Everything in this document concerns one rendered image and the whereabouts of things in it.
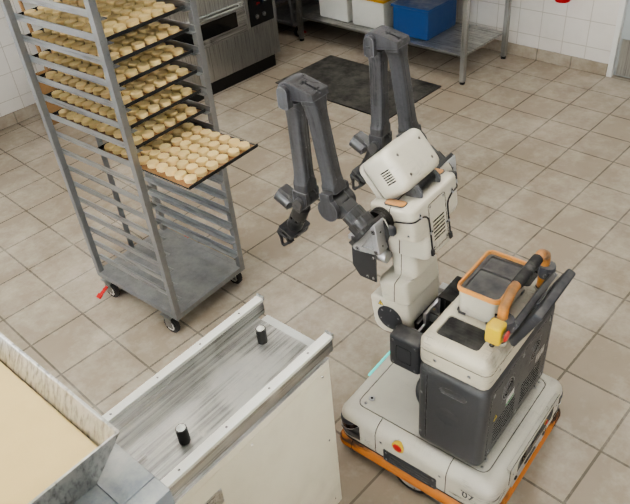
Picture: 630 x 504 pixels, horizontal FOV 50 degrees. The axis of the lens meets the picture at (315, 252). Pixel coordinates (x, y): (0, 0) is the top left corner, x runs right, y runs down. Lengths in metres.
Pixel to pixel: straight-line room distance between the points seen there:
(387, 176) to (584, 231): 2.14
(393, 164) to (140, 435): 1.07
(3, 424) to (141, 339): 2.01
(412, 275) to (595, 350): 1.29
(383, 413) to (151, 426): 0.98
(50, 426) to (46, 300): 2.49
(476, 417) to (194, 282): 1.77
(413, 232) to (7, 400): 1.22
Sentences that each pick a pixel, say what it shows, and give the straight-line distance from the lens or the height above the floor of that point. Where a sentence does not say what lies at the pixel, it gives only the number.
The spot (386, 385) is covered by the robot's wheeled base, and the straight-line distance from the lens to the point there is 2.72.
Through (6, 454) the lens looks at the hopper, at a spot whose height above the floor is 1.27.
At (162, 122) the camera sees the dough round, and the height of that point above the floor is 1.05.
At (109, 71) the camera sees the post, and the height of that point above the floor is 1.40.
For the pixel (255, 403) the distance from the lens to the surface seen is 1.89.
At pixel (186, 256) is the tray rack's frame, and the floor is 0.15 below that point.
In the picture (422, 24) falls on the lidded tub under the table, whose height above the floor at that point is 0.37.
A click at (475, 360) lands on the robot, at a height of 0.81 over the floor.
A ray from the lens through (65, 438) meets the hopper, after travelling 1.48.
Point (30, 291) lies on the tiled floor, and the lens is 4.07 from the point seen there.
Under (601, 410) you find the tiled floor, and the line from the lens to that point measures 3.13.
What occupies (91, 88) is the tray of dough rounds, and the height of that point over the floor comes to 1.24.
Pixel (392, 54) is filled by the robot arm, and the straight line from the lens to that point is 2.28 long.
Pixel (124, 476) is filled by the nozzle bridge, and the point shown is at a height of 1.18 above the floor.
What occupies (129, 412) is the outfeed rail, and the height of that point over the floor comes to 0.87.
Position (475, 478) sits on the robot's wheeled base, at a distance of 2.50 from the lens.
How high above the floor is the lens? 2.34
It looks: 38 degrees down
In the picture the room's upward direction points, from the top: 6 degrees counter-clockwise
